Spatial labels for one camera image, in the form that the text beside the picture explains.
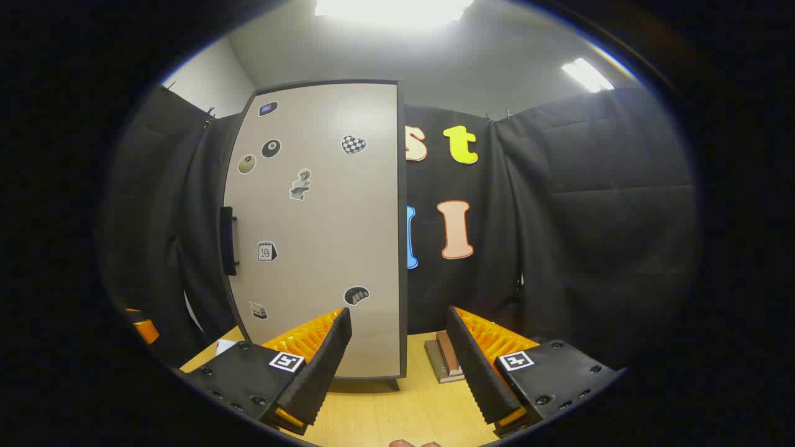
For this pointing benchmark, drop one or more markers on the large ceiling light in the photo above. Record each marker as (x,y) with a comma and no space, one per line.
(391,9)

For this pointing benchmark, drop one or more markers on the pale green booklet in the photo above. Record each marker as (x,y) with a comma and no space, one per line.
(435,366)

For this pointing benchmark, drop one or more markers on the brown book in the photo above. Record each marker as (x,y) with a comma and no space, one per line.
(448,351)

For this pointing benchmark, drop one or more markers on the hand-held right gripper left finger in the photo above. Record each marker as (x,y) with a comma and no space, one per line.
(323,366)

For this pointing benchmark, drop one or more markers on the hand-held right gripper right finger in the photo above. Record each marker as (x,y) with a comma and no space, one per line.
(475,372)

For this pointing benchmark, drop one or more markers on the rectangular ceiling light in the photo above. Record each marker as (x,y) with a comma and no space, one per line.
(587,74)

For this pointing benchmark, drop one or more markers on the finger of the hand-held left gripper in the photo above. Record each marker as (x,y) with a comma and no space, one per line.
(132,311)
(148,332)

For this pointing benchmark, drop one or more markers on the black backdrop cloth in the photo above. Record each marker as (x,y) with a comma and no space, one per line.
(590,217)

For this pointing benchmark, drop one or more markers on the dark grey cabinet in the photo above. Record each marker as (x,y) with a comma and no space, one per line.
(403,248)

